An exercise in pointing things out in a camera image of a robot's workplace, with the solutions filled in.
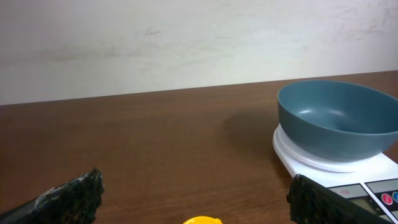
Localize teal plastic bowl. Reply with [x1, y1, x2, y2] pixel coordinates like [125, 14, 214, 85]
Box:
[277, 80, 397, 162]

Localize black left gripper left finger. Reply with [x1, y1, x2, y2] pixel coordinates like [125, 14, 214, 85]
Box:
[1, 168, 104, 224]

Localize yellow plastic scoop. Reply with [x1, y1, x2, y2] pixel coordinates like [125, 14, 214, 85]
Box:
[183, 216, 223, 224]

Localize white digital kitchen scale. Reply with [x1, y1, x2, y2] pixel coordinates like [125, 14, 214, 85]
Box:
[272, 126, 397, 223]

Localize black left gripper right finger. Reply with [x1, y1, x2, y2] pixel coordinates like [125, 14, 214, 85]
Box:
[287, 174, 390, 224]

